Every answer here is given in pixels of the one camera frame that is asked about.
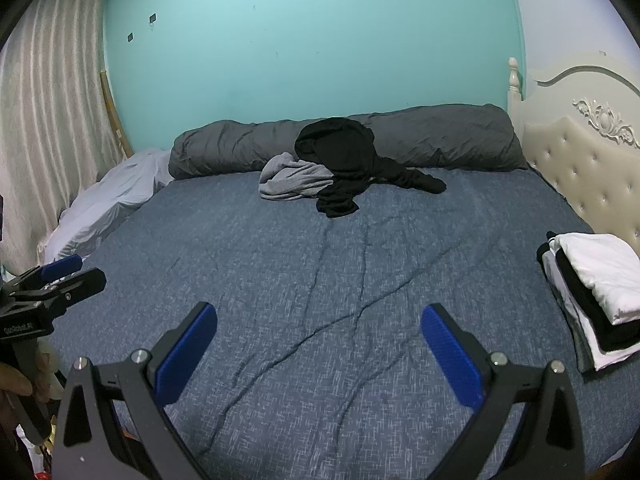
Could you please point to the beige curtain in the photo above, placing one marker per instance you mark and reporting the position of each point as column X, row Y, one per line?
column 50, row 110

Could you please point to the folded white garment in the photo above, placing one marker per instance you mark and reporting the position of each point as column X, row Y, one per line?
column 617, row 352

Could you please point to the person's left hand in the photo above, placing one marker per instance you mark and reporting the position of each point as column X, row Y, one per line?
column 47, row 377

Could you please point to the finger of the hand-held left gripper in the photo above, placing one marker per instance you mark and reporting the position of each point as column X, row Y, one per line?
column 62, row 266
column 85, row 282

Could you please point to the cream tufted headboard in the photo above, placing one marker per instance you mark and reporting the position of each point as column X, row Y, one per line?
column 565, row 160

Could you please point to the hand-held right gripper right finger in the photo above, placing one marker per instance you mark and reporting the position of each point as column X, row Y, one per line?
column 450, row 355

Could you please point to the folded grey garment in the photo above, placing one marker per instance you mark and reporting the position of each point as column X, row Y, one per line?
column 582, row 352

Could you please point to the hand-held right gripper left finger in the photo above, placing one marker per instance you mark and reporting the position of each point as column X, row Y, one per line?
column 185, row 355

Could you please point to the grey ribbed garment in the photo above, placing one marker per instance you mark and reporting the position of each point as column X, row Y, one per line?
column 290, row 180

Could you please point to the dark grey rolled duvet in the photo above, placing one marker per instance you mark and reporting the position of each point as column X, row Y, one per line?
column 225, row 150

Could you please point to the white bed sheet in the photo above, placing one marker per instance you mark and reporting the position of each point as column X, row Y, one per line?
column 100, row 205

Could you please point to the wooden frame strip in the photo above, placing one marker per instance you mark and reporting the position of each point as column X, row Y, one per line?
column 117, row 120

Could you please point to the folded white shirt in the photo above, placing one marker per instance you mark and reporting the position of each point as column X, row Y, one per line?
column 605, row 270

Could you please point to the black pants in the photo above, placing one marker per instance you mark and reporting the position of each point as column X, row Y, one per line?
column 340, row 150

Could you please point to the folded black garment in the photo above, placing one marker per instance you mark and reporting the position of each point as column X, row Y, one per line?
column 595, row 320

